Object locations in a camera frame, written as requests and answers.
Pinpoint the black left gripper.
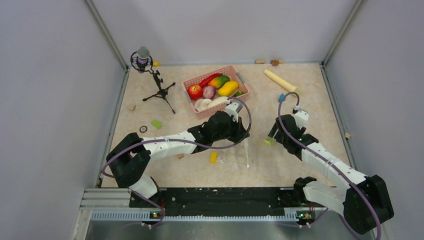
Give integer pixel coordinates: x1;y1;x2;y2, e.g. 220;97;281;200
212;114;250;143

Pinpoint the clear dotted zip top bag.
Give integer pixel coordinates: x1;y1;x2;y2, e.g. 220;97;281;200
216;138;253;169

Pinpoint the pink plastic basket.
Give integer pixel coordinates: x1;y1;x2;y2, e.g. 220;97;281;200
182;65;250;120

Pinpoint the purple onion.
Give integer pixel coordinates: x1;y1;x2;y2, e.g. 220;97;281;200
202;85;216;99

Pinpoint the red apple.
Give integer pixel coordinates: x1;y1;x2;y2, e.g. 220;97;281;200
187;84;203;101

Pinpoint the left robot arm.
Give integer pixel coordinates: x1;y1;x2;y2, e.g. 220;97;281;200
105;111;251;207

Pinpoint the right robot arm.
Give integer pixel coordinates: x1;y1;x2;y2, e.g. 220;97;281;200
268;111;394;235

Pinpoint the green toy brick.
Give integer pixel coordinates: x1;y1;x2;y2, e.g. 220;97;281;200
264;138;276;147

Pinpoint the blue toy block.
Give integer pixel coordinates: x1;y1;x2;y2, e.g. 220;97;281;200
278;93;286;103

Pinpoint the white radish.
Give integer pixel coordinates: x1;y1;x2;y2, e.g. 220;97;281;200
207;96;228;108

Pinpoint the yellow toy block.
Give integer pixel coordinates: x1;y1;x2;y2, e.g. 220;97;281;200
209;151;218;164

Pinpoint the beige wooden rolling pin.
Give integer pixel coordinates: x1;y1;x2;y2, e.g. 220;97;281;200
263;69;301;95

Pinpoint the green leafy vegetable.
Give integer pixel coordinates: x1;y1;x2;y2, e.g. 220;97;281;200
232;91;247;98

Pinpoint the yellow mango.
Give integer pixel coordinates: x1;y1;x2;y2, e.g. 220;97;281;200
216;80;239;97

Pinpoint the green orange mango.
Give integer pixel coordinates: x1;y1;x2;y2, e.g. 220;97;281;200
207;75;231;90

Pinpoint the red chili pepper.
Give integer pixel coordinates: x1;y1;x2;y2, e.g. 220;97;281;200
198;73;223;88

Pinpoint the green rectangular block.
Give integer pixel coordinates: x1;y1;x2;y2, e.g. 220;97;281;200
151;119;163;129

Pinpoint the small round token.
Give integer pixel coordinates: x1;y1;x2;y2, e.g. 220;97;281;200
139;125;148;133

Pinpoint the light wooden block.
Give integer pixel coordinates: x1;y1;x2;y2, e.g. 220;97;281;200
126;103;137;111

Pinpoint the microphone on black tripod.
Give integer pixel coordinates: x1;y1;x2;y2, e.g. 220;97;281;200
130;46;176;114

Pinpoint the brown piece at back wall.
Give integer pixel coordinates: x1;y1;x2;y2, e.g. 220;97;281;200
270;59;285;67

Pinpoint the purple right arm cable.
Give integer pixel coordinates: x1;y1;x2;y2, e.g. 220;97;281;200
277;91;383;240

